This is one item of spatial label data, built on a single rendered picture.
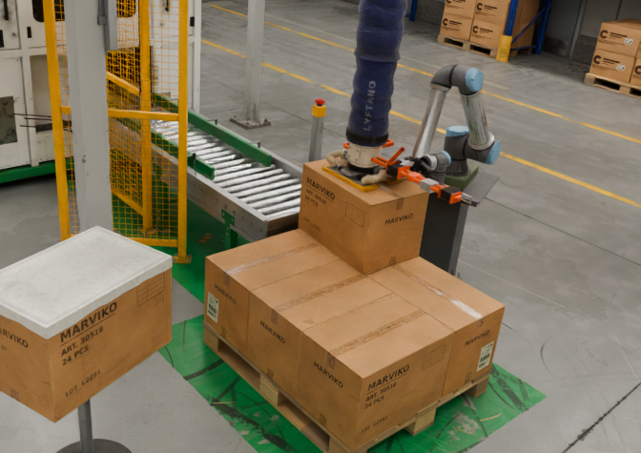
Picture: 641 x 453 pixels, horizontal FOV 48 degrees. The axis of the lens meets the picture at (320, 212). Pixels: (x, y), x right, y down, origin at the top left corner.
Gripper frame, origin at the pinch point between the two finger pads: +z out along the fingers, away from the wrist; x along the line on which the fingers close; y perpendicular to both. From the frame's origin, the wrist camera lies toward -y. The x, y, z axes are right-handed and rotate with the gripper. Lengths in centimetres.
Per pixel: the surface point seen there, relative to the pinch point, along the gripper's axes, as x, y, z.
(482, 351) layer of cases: -76, -63, -8
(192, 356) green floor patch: -108, 48, 91
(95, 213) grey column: -55, 133, 105
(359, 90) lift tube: 36.3, 26.9, 10.7
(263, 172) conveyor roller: -54, 138, -19
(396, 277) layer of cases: -53, -14, 8
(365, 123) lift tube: 20.1, 21.4, 8.5
